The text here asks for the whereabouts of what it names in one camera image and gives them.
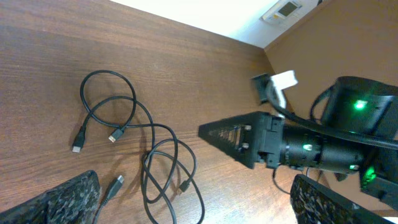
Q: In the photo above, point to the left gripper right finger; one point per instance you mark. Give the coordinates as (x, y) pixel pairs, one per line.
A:
(314, 203)

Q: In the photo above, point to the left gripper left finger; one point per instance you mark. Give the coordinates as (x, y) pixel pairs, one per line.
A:
(74, 201)

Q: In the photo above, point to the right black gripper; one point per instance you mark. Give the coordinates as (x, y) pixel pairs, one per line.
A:
(237, 138)

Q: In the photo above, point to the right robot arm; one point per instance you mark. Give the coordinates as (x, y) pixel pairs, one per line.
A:
(356, 134)

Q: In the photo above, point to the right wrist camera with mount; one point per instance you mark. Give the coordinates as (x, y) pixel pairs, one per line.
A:
(279, 82)

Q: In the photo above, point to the white wall control panel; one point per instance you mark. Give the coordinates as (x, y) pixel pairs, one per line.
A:
(280, 11)

